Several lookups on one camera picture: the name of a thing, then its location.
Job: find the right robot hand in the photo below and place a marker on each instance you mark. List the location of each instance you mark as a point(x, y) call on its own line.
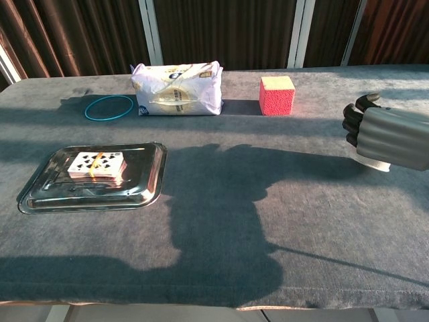
point(388, 134)

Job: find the white paper cup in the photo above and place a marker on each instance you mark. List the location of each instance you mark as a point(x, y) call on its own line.
point(377, 164)

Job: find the red foam cube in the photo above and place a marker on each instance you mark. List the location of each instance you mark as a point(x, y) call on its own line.
point(276, 100)

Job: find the grey table cloth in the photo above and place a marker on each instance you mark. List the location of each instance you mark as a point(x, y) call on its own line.
point(214, 234)

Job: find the white tissue pack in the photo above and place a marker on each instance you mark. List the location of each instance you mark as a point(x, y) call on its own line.
point(177, 90)

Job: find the playing card deck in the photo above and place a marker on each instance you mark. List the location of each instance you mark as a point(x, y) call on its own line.
point(110, 166)

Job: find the shiny metal tray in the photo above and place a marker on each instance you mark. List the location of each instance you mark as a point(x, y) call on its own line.
point(100, 194)

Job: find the yellow rubber band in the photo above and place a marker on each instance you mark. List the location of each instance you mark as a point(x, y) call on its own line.
point(95, 162)

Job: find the white window frame post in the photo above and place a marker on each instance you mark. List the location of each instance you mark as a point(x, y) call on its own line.
point(300, 33)
point(151, 31)
point(353, 33)
point(6, 67)

